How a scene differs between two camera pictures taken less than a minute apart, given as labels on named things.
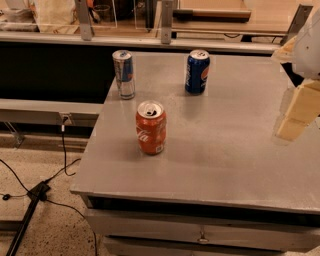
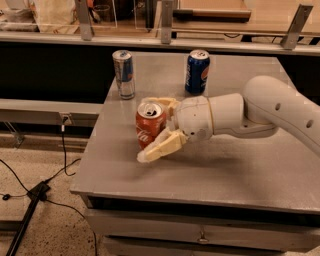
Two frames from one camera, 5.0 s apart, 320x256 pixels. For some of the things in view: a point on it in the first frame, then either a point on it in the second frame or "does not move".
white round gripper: x=309 y=55 → x=193 y=117
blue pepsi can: x=197 y=72 does not move
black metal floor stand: x=36 y=194 does not move
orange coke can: x=150 y=124 does not move
